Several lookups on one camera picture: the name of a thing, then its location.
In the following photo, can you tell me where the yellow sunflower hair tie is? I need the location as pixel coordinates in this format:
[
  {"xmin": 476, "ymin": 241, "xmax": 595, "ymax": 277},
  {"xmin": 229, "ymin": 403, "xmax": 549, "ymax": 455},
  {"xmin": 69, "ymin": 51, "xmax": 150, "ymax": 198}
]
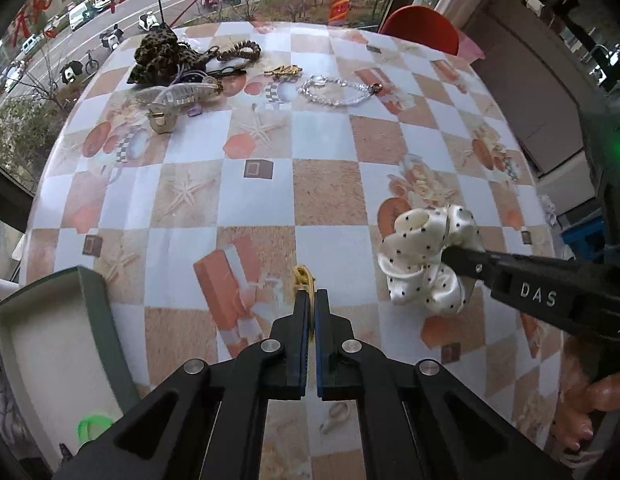
[{"xmin": 292, "ymin": 263, "xmax": 317, "ymax": 296}]

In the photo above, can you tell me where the cream polka dot scrunchie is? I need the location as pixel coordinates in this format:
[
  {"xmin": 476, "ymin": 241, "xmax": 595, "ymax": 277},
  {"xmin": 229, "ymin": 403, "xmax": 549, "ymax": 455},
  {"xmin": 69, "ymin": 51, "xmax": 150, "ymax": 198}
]
[{"xmin": 377, "ymin": 205, "xmax": 484, "ymax": 315}]

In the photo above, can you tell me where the green translucent bangle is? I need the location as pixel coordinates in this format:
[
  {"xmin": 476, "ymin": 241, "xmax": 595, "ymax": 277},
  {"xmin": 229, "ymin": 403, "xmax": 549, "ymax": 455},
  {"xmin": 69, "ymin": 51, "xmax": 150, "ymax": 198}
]
[{"xmin": 77, "ymin": 414, "xmax": 114, "ymax": 446}]

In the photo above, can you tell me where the black small claw clip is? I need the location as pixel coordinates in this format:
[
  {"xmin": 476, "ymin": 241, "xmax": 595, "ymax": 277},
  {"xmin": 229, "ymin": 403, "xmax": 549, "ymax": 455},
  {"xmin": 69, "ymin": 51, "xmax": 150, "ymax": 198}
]
[{"xmin": 58, "ymin": 442, "xmax": 74, "ymax": 464}]

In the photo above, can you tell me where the person right hand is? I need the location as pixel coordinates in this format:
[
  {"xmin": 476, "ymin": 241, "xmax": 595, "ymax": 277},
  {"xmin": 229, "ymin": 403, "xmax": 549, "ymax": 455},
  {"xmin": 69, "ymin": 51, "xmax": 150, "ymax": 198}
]
[{"xmin": 546, "ymin": 366, "xmax": 620, "ymax": 472}]

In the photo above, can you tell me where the blue plastic stool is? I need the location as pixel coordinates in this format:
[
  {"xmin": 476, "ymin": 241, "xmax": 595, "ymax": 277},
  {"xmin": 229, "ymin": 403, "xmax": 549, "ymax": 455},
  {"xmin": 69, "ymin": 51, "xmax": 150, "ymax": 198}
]
[{"xmin": 561, "ymin": 216, "xmax": 606, "ymax": 261}]

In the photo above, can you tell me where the checkered patterned tablecloth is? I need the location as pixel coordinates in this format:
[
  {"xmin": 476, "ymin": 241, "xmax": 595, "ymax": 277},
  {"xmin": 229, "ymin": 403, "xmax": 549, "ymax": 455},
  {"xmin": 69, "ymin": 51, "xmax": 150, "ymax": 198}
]
[{"xmin": 25, "ymin": 22, "xmax": 562, "ymax": 464}]

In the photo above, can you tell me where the grey shallow tray box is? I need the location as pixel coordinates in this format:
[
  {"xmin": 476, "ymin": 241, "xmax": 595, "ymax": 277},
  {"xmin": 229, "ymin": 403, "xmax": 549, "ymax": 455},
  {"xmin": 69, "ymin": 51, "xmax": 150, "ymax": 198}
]
[{"xmin": 0, "ymin": 266, "xmax": 140, "ymax": 470}]

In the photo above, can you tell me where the red plastic chair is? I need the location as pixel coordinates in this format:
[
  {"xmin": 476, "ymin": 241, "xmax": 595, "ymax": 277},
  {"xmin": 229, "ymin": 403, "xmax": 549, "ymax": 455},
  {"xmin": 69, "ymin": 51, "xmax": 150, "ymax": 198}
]
[{"xmin": 379, "ymin": 6, "xmax": 459, "ymax": 55}]

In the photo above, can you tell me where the gold bow hair clip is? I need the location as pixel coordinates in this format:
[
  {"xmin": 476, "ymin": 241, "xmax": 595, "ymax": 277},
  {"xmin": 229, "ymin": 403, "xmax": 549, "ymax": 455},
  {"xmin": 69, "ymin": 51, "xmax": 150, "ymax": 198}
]
[{"xmin": 263, "ymin": 65, "xmax": 303, "ymax": 80}]

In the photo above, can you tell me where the large clear claw clip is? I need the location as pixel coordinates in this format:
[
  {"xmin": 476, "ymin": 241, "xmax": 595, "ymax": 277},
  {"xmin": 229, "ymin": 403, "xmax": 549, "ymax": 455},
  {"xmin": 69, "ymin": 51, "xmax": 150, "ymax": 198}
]
[{"xmin": 134, "ymin": 78, "xmax": 223, "ymax": 113}]

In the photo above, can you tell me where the leopard print scrunchie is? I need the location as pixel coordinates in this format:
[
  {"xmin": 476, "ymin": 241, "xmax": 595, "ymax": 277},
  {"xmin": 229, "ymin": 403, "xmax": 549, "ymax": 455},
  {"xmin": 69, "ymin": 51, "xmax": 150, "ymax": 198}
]
[{"xmin": 128, "ymin": 24, "xmax": 211, "ymax": 86}]

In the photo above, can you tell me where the clear crystal bead bracelet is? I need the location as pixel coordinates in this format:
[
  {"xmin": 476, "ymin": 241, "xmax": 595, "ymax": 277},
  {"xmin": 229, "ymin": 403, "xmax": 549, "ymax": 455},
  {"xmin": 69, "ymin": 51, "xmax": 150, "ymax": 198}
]
[{"xmin": 295, "ymin": 74, "xmax": 384, "ymax": 109}]

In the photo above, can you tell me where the gold square ring clip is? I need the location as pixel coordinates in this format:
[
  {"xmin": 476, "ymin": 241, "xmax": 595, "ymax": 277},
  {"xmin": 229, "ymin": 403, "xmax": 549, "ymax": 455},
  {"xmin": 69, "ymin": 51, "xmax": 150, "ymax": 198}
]
[{"xmin": 147, "ymin": 110, "xmax": 179, "ymax": 134}]

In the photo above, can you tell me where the black thin hair tie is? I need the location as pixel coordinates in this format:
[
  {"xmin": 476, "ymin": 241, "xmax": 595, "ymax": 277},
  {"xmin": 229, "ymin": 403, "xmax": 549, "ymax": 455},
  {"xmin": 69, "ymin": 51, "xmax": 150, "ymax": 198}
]
[{"xmin": 209, "ymin": 62, "xmax": 251, "ymax": 79}]

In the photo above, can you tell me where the brown braided hair tie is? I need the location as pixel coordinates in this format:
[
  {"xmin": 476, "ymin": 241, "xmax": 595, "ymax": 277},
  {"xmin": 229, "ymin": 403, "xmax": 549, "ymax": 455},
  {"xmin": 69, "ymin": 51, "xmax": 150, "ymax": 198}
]
[{"xmin": 203, "ymin": 39, "xmax": 263, "ymax": 64}]

